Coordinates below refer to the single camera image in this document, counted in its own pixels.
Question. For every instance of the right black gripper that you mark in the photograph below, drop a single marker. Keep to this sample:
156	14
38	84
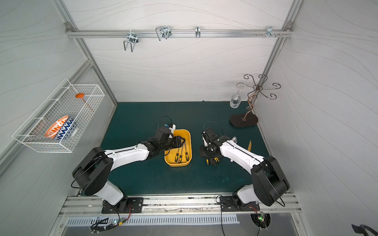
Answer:
210	154

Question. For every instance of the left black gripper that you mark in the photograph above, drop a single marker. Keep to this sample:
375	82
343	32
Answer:
176	141

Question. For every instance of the yellow plastic storage box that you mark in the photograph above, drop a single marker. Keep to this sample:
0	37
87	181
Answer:
169	154

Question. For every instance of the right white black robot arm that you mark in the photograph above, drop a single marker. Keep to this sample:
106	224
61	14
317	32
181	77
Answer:
268	180

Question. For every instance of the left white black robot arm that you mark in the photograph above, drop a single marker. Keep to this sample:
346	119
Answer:
93	171

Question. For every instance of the green table mat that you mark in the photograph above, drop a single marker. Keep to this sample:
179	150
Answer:
135	122

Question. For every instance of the metal hook tree stand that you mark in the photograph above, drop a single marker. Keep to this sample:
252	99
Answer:
249	119

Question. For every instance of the clear glass cup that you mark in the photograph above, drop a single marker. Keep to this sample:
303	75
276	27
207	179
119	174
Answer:
235	101

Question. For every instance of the blue white patterned bowl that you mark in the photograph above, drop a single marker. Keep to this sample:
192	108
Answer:
66	130

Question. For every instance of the orange small spoon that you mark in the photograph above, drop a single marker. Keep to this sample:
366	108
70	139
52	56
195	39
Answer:
81	96

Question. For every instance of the orange white patterned bowl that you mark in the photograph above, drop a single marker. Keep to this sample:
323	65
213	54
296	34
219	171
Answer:
56	127

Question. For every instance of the small metal hook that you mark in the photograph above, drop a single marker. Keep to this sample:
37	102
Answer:
197	32

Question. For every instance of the double metal hook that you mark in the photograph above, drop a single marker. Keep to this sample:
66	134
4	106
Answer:
131	41

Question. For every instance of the metal clamp hook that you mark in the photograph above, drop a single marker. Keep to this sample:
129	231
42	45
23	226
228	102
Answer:
163	32

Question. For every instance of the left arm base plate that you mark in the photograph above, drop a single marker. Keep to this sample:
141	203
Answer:
126	205

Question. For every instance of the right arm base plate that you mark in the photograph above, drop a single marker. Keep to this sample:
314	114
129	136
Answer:
231	203

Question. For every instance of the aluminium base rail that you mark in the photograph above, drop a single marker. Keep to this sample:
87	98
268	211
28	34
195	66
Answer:
172	205

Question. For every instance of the white vented cable duct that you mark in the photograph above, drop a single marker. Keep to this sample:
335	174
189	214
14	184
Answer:
154	220

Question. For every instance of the white wire basket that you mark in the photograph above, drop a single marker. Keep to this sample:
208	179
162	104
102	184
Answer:
61	102

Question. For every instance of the right metal bracket hook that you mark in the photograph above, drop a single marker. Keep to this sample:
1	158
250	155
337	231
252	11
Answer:
269	32

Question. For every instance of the aluminium top rail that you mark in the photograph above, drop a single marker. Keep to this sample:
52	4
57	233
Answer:
176	33

